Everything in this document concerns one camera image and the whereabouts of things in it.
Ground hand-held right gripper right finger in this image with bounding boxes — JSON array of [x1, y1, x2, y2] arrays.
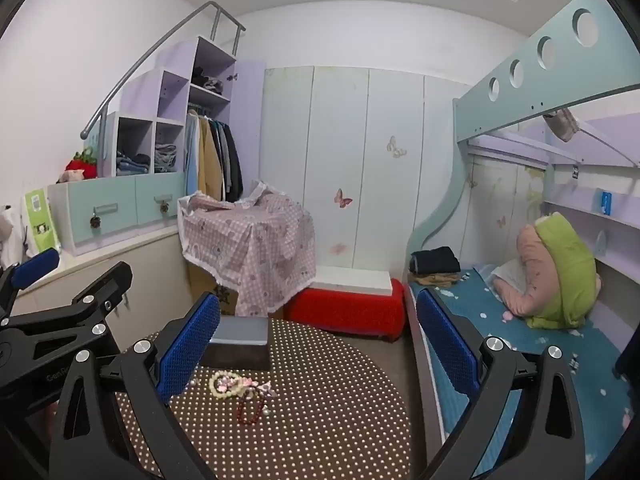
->
[[415, 287, 588, 480]]

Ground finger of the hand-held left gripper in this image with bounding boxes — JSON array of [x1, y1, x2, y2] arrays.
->
[[0, 261, 135, 351], [0, 247, 62, 322]]

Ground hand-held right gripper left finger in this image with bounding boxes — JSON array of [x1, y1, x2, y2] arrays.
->
[[47, 291, 223, 480]]

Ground cream bead bracelet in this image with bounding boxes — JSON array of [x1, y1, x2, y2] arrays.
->
[[209, 371, 241, 401]]

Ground grey jewelry box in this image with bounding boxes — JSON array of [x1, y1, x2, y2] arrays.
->
[[200, 317, 271, 372]]

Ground red bead bracelet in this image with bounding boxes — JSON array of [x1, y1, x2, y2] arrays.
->
[[236, 396, 265, 425]]

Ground beige low cabinet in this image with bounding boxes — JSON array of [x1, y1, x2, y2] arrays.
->
[[10, 220, 194, 352]]

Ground green and white bag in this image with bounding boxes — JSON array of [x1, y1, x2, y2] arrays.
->
[[22, 188, 62, 256]]

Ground cardboard box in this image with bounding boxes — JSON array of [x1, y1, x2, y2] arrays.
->
[[187, 260, 242, 317]]

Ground tan garment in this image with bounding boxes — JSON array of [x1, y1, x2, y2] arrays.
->
[[407, 272, 459, 290]]

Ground turquoise drawer cabinet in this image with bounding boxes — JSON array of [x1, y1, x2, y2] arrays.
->
[[47, 172, 186, 257]]

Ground folded black garment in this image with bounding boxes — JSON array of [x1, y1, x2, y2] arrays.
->
[[409, 247, 462, 276]]

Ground blue patterned bed sheet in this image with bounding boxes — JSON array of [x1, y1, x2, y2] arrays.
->
[[410, 264, 640, 480]]

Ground white pillow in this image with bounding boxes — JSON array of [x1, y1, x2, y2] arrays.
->
[[489, 258, 526, 294]]

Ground red ottoman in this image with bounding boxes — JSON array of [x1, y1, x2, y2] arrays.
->
[[284, 277, 406, 344]]

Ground red strawberry plush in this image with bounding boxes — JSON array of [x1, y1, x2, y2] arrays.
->
[[66, 147, 99, 181]]

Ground white board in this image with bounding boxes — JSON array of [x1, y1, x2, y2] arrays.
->
[[311, 265, 394, 295]]

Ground pink checked cloth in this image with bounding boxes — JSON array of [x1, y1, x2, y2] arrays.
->
[[177, 180, 317, 317]]

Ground folded blue jeans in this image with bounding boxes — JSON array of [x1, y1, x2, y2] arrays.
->
[[116, 152, 151, 176], [154, 143, 179, 174]]

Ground brown dotted tablecloth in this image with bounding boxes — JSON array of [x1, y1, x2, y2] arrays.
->
[[115, 317, 427, 480]]

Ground green and pink pillow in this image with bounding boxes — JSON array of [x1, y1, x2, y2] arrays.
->
[[516, 212, 602, 330]]

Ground row of hanging clothes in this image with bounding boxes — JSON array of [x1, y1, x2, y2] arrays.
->
[[185, 105, 245, 204]]

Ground purple stepped shelf unit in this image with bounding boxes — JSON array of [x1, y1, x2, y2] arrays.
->
[[100, 35, 266, 202]]

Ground folded dark clothes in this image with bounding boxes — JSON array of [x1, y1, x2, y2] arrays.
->
[[191, 67, 225, 95]]

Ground grey metal handrail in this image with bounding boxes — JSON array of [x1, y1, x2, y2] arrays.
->
[[80, 1, 247, 144]]

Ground pale wardrobe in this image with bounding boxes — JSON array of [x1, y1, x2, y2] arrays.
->
[[259, 65, 472, 275]]

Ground beige hanging bag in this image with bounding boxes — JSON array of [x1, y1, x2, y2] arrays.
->
[[543, 107, 581, 144]]

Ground turquoise bunk bed frame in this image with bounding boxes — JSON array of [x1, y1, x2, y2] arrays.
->
[[405, 0, 640, 480]]

